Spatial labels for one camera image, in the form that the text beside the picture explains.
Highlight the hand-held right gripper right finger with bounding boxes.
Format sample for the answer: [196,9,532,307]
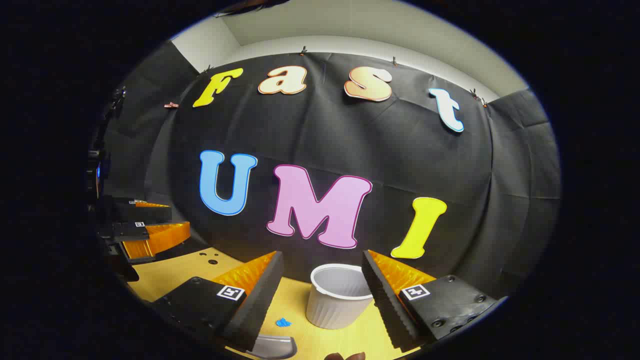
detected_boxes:
[361,249,500,352]

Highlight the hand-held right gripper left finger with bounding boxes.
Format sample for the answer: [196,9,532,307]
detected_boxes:
[150,251,285,352]

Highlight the grey plastic dustpan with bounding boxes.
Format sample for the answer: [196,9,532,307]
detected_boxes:
[249,335,299,360]

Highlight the white ribbed garbage bin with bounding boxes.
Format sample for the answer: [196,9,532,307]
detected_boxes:
[306,263,376,330]

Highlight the wooden desktop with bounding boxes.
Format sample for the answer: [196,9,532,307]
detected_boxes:
[127,246,426,360]

